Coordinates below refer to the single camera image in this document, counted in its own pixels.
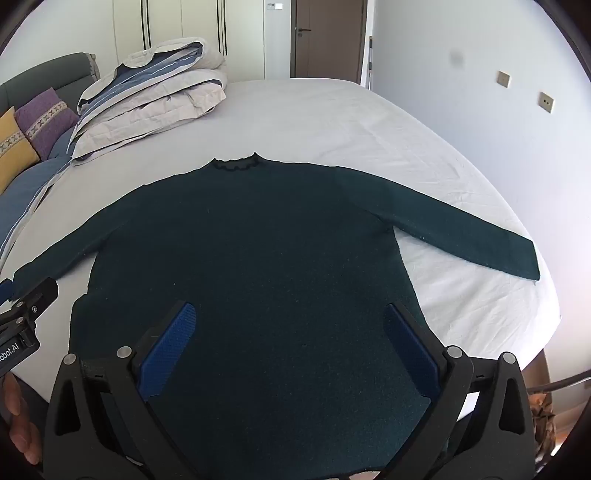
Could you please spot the purple patterned pillow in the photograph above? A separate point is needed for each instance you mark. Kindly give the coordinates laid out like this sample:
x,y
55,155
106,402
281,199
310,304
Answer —
x,y
44,117

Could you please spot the dark green sweater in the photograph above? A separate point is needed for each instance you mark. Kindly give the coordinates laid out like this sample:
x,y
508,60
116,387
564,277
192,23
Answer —
x,y
277,254

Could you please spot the blue striped bed cover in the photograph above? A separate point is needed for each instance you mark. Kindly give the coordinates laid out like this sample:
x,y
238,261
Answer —
x,y
23,194

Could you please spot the white wardrobe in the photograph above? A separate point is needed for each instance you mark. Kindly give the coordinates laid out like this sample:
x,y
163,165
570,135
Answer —
x,y
184,23

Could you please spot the white wall light switch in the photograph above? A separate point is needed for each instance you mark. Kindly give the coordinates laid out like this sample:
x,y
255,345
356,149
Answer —
x,y
275,6

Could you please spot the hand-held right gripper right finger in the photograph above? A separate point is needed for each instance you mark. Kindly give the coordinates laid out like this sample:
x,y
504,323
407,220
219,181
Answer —
x,y
411,350

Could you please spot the beige wall socket plate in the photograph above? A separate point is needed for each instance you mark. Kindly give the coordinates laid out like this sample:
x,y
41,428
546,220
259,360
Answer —
x,y
503,79
547,102

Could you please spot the grey upholstered headboard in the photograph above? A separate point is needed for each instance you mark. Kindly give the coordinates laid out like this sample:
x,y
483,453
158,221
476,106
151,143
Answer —
x,y
46,74

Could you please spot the brown wooden door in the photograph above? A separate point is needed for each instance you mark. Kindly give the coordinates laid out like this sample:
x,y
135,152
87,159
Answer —
x,y
332,41

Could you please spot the bed with white sheet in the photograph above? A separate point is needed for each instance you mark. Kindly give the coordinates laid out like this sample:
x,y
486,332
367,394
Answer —
x,y
323,124

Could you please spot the person's left hand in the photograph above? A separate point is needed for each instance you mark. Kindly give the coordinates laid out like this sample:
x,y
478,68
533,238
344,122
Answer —
x,y
18,415

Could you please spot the white pillows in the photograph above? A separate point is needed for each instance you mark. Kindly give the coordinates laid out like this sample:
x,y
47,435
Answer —
x,y
152,101

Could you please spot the yellow patterned pillow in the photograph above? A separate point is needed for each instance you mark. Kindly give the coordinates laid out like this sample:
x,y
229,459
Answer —
x,y
14,152

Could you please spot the thin pole beside door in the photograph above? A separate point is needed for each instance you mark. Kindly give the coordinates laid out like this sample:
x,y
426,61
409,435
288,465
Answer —
x,y
370,62

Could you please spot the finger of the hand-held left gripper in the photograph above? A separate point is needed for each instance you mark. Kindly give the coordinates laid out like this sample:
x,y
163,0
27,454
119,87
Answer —
x,y
39,293
4,290

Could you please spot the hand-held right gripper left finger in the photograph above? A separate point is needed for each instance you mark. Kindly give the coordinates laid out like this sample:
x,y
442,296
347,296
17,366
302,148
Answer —
x,y
171,348

